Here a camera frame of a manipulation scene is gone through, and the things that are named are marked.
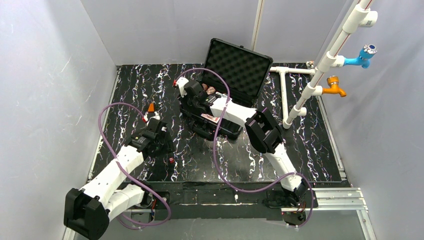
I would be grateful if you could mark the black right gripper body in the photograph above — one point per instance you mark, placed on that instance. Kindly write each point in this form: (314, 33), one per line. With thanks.
(192, 104)

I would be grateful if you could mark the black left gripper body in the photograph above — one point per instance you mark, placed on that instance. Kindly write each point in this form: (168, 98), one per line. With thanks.
(158, 138)

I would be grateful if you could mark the black poker set case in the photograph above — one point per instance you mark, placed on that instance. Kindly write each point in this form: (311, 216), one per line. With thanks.
(232, 69)

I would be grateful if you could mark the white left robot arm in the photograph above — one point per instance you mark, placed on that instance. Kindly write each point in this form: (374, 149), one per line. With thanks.
(89, 210)

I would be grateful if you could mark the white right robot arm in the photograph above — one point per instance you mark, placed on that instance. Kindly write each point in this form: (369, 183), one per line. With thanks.
(265, 135)

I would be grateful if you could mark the pink blue chip stack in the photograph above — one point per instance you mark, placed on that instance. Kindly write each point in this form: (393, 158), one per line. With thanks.
(210, 90)

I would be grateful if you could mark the red playing card deck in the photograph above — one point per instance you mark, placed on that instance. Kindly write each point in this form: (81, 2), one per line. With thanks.
(214, 119)

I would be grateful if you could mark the orange pipe valve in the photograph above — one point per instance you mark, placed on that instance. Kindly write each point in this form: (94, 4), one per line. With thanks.
(334, 89)

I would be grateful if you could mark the blue pipe valve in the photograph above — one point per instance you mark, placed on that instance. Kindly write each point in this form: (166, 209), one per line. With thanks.
(364, 56)

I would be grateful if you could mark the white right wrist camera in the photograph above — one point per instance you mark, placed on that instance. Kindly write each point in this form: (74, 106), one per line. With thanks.
(180, 84)

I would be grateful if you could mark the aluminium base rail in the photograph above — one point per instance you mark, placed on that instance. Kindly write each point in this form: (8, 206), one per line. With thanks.
(214, 200)

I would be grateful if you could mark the white pvc pipe frame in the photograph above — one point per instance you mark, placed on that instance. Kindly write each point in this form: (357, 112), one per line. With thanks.
(359, 16)

